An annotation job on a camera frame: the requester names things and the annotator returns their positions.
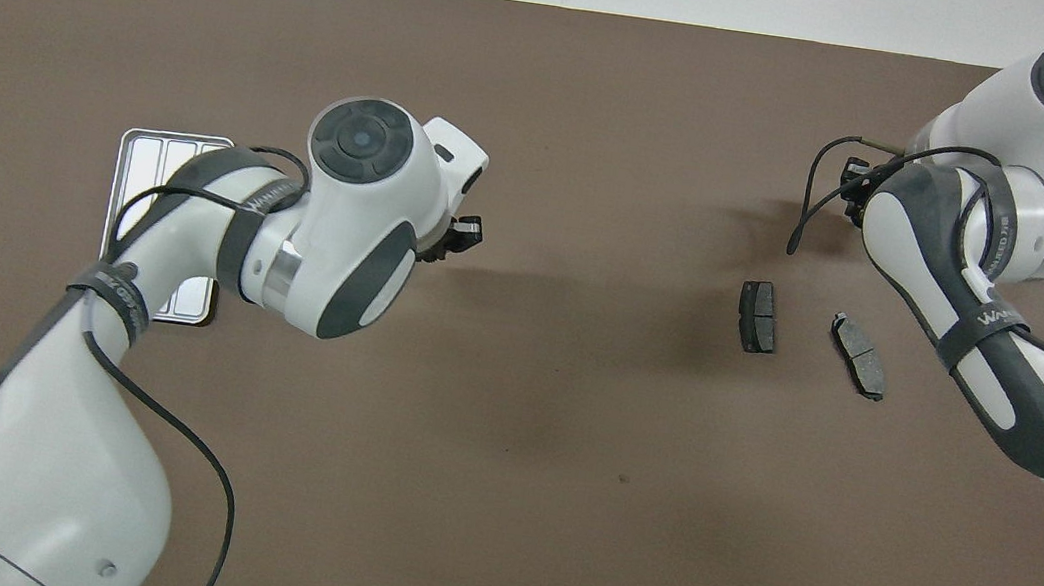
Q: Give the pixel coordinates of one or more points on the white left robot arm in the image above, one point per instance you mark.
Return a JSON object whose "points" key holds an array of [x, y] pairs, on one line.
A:
{"points": [[361, 211]]}

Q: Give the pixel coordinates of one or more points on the long dark brake pad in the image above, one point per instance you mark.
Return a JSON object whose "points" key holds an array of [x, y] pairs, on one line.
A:
{"points": [[861, 358]]}

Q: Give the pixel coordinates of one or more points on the silver metal tray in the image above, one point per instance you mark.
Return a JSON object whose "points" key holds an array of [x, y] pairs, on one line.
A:
{"points": [[147, 153]]}

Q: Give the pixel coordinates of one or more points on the short dark brake pad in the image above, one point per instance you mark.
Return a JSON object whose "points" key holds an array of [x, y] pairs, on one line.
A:
{"points": [[761, 314]]}

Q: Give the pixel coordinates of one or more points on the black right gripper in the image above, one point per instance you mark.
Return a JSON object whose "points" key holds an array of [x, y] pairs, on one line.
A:
{"points": [[858, 191]]}

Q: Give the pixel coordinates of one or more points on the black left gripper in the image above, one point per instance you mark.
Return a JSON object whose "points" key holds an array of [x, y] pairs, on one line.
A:
{"points": [[467, 235]]}

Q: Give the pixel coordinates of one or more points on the brown table mat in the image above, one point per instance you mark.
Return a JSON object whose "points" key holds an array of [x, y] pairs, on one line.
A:
{"points": [[563, 440]]}

